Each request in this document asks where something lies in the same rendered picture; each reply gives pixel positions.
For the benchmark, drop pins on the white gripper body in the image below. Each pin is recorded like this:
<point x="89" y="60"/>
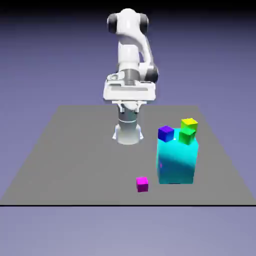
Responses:
<point x="129" y="92"/>

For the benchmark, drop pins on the large cyan box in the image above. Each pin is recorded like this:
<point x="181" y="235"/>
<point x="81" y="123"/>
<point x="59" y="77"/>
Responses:
<point x="177" y="160"/>

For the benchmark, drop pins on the small green cube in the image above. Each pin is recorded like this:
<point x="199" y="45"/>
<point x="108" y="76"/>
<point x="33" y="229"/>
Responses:
<point x="186" y="136"/>

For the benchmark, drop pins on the small yellow cube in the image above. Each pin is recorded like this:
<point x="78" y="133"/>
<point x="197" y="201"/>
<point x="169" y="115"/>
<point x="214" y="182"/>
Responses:
<point x="189" y="123"/>

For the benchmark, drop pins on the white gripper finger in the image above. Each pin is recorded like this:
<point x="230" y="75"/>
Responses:
<point x="121" y="108"/>
<point x="137" y="108"/>

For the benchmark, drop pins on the small magenta cube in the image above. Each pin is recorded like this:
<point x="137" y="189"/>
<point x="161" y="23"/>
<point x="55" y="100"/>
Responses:
<point x="142" y="184"/>

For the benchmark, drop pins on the small blue cube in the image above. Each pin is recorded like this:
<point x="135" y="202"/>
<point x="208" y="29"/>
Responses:
<point x="165" y="133"/>

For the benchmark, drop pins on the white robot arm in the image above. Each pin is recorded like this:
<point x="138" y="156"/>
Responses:
<point x="129" y="50"/>

